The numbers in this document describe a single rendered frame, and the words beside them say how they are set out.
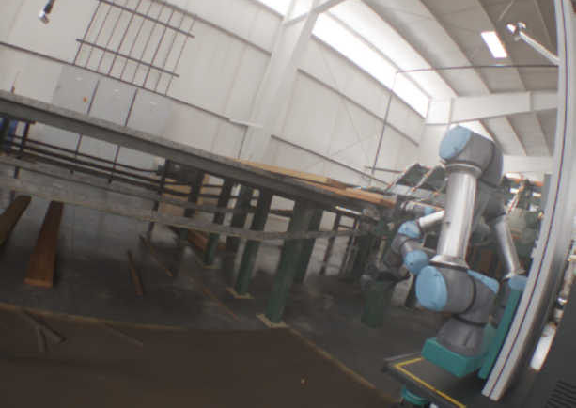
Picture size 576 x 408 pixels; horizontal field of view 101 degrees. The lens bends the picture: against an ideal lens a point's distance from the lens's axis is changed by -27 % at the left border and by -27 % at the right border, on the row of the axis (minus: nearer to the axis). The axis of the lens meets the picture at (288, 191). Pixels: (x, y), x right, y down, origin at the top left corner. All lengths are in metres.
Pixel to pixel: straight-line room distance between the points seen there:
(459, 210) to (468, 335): 0.36
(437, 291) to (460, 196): 0.27
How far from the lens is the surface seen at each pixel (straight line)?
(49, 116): 1.26
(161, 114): 6.97
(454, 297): 0.91
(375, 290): 2.43
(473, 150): 0.98
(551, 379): 0.98
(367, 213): 2.11
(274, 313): 1.97
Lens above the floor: 0.77
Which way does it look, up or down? level
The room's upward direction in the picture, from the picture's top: 16 degrees clockwise
